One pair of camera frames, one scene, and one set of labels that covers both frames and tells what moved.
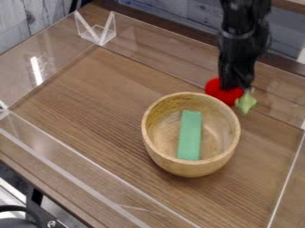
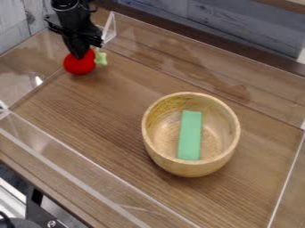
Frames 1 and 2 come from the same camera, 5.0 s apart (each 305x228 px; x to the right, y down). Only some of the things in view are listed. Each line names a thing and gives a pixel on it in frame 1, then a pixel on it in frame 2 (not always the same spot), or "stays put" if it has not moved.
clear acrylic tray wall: x=110 y=129 stays put
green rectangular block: x=191 y=134 stays put
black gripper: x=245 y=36 to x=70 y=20
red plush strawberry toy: x=228 y=95 to x=81 y=65
